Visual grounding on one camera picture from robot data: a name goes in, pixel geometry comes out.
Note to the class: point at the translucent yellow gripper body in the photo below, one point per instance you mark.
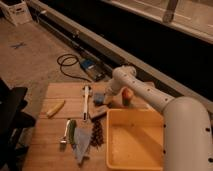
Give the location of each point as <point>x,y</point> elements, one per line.
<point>109,101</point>

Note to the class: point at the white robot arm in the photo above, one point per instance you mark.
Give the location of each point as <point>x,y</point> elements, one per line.
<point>187,138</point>

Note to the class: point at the red yellow apple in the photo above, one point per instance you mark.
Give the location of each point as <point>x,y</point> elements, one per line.
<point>127,96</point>

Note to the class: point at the blue power device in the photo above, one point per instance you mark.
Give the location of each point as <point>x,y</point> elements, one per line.
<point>92,70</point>

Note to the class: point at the bunch of dark grapes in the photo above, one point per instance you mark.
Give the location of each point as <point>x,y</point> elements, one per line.
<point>97,134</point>

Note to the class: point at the yellow plastic bin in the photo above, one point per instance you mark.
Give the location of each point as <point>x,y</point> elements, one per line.
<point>134,140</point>

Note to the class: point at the grey folded cloth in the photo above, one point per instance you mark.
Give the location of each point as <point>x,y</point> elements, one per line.
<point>82,140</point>

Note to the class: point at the green cucumber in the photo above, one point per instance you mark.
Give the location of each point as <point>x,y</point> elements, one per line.
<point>72,126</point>

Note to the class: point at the yellow banana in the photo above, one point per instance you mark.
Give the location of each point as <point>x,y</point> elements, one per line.
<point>51,112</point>

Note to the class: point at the silver metal utensil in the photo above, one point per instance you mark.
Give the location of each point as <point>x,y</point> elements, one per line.
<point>64,139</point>

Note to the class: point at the black chair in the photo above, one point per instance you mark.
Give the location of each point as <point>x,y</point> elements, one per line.
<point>12,121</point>

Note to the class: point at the white cardboard box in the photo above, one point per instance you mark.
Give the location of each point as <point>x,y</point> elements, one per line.
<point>17,14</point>

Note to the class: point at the white handled utensil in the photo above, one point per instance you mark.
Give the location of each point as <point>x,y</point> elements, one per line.
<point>87,94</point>

